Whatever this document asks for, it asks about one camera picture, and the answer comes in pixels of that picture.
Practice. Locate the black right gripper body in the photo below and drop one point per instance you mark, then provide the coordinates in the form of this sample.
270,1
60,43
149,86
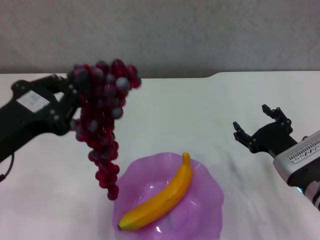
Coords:
273,138

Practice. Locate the yellow banana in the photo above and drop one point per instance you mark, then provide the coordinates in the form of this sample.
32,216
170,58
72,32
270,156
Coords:
162,197

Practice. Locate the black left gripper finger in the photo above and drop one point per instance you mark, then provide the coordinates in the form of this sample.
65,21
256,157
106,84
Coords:
66,107
56,79

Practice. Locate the purple translucent wavy bowl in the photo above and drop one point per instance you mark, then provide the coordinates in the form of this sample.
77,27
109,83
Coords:
200,200

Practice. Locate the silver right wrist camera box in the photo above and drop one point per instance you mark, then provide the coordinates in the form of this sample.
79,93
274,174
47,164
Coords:
295,160

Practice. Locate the dark red grape bunch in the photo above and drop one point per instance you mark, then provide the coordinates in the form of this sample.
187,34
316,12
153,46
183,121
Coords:
105,105

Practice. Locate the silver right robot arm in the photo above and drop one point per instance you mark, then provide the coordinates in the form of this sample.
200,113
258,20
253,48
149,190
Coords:
315,195

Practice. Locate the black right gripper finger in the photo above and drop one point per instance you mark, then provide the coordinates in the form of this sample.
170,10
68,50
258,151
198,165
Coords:
278,113
243,137

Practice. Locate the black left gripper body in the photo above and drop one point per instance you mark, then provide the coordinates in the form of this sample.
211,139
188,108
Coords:
27,117

